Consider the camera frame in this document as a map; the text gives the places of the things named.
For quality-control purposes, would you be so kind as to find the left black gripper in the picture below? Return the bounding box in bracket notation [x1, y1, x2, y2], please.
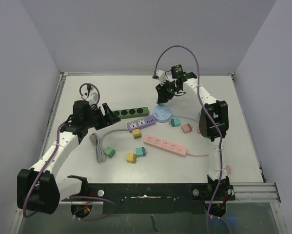
[84, 103, 120, 130]

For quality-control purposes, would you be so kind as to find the teal charger plug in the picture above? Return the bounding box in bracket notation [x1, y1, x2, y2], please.
[169, 118, 181, 127]
[136, 147, 148, 157]

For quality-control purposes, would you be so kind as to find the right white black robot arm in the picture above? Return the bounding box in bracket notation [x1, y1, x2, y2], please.
[153, 65, 234, 199]

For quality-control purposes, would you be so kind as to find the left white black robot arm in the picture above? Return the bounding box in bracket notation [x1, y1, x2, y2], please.
[17, 100, 120, 218]

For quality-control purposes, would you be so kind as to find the yellow charger plug upper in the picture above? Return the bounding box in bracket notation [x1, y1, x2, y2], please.
[132, 129, 141, 139]

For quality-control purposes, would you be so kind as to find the yellow charger plug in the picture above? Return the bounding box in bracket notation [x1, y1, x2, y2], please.
[126, 153, 138, 163]
[132, 129, 141, 139]

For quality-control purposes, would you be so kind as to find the pink charger plug left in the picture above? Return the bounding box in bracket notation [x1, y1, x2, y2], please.
[181, 123, 192, 134]

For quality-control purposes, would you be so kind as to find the yellow charger plug lower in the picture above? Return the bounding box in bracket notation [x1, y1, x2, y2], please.
[126, 153, 138, 163]

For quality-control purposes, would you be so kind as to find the green power strip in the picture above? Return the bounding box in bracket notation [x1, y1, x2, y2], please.
[113, 107, 149, 119]

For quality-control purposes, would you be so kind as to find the blue round power socket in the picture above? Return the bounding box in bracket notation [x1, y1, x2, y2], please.
[153, 105, 172, 123]

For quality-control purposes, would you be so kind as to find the purple power strip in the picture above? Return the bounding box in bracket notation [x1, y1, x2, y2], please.
[127, 115, 156, 133]

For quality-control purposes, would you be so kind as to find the pink power strip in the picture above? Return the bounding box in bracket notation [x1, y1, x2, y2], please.
[143, 135, 187, 156]

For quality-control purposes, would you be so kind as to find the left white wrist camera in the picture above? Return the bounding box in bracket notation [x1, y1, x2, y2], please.
[81, 92, 99, 105]

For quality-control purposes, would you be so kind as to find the grey power cord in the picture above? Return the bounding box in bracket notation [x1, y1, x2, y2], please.
[89, 128, 129, 163]

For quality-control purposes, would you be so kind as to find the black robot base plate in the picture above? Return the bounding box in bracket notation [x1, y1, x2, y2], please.
[78, 180, 235, 216]

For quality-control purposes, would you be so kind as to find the pink power cord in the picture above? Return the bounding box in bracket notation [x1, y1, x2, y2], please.
[186, 151, 233, 175]

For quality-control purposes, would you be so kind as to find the aluminium frame rail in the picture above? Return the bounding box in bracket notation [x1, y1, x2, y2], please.
[9, 72, 282, 234]

